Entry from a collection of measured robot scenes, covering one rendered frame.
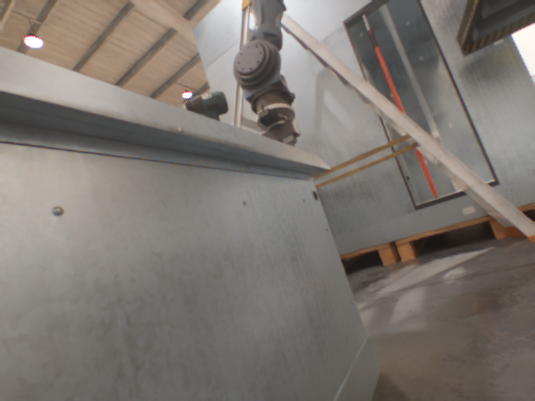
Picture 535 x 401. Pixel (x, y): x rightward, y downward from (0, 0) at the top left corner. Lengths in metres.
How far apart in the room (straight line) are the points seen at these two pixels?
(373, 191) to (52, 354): 2.53
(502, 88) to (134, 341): 2.63
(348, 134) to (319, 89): 0.53
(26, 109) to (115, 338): 0.22
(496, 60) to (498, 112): 0.36
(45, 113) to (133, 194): 0.11
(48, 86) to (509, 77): 2.64
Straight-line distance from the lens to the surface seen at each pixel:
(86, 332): 0.34
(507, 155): 2.63
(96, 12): 11.29
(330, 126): 2.87
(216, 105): 0.89
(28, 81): 0.35
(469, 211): 2.62
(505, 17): 2.29
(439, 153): 1.93
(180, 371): 0.39
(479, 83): 2.72
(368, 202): 2.70
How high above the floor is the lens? 0.41
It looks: 8 degrees up
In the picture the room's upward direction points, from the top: 18 degrees counter-clockwise
